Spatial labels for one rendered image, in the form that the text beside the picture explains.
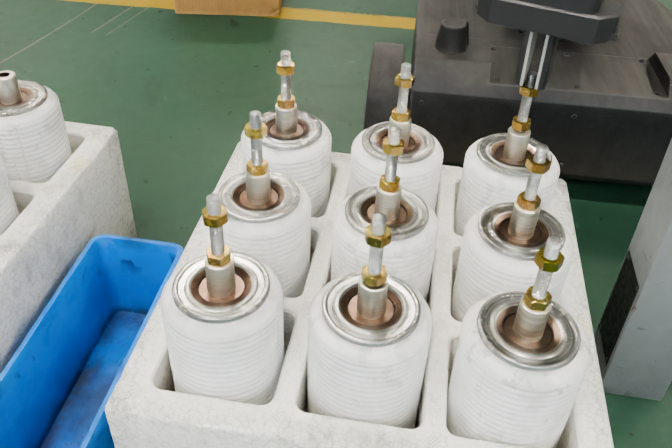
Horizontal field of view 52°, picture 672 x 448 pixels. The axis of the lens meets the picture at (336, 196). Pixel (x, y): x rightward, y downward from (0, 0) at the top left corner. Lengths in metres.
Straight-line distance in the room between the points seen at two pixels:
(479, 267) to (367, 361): 0.15
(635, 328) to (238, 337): 0.43
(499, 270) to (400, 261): 0.08
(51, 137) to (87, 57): 0.68
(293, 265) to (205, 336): 0.15
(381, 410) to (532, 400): 0.11
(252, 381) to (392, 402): 0.11
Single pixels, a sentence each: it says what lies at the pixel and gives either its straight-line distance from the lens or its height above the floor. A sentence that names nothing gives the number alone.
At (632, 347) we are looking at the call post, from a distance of 0.81.
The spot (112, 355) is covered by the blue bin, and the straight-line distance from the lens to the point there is 0.85.
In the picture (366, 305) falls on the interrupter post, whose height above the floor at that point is 0.26.
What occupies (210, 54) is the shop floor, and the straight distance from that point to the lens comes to 1.47.
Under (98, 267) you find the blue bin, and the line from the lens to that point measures 0.84.
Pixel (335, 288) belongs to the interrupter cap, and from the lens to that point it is 0.54.
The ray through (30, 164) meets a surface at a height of 0.19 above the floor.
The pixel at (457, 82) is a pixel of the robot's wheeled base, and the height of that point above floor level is 0.19.
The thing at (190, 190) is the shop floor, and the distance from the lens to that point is 1.07.
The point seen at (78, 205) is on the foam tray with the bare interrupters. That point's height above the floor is 0.15.
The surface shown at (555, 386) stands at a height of 0.24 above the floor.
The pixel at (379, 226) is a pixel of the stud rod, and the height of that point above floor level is 0.34.
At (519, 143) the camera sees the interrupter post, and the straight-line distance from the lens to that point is 0.70.
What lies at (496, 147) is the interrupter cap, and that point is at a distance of 0.73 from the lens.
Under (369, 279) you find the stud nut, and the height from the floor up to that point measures 0.29.
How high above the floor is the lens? 0.64
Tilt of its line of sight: 37 degrees down
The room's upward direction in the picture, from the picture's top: 2 degrees clockwise
